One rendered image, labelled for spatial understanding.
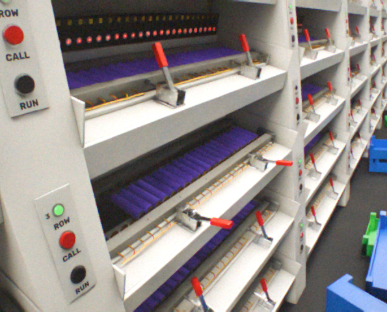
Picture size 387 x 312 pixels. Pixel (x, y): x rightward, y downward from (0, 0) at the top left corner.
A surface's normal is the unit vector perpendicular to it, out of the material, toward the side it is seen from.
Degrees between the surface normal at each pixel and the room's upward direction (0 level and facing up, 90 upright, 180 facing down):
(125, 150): 110
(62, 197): 90
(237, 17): 90
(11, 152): 90
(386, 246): 18
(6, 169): 90
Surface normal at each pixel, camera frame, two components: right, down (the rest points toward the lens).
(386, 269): -0.30, -0.79
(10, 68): 0.81, 0.07
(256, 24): -0.57, 0.33
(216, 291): 0.16, -0.86
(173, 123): 0.81, 0.40
